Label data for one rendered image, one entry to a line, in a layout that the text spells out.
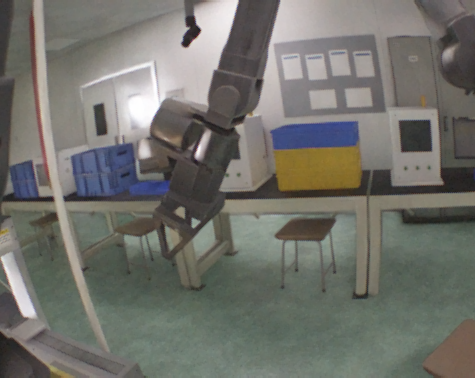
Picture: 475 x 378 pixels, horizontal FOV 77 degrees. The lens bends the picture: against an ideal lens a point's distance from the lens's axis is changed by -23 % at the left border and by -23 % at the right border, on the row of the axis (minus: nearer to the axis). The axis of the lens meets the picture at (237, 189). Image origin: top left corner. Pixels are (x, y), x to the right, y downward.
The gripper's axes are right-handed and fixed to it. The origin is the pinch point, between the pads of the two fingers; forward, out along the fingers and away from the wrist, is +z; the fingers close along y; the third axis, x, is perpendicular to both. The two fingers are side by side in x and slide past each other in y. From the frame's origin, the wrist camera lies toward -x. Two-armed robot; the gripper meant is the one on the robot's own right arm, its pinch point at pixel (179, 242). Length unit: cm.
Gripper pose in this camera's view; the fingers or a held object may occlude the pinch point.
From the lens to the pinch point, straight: 61.2
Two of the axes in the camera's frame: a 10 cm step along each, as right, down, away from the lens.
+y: -2.7, 2.6, -9.3
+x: 8.9, 4.3, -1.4
